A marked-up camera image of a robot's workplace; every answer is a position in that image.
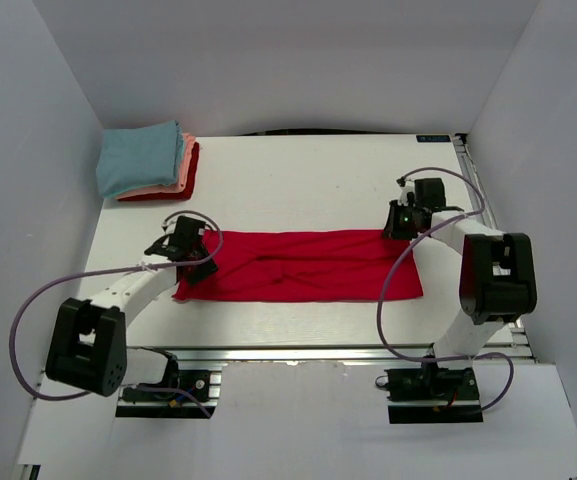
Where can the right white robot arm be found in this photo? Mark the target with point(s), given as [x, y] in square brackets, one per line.
[497, 283]

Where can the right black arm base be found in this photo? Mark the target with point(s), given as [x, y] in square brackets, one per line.
[431, 395]

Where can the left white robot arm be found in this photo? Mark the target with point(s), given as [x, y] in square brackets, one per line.
[89, 350]

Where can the folded pink t shirt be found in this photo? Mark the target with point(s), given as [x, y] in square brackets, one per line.
[180, 165]

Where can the bright red t shirt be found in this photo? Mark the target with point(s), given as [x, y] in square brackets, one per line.
[297, 267]

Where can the folded dark red t shirt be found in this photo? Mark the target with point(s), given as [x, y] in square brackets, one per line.
[188, 180]

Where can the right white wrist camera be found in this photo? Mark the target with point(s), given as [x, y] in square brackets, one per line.
[408, 194]

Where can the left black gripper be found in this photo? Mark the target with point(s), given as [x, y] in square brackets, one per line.
[207, 268]

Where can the blue label sticker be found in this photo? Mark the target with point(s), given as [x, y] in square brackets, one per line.
[425, 138]

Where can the aluminium table frame rail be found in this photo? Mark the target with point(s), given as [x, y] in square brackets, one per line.
[295, 353]

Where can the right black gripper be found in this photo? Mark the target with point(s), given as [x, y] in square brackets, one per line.
[391, 229]

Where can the folded light blue t shirt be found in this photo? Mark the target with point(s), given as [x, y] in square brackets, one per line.
[132, 159]

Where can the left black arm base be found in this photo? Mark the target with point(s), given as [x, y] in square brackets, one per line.
[178, 387]

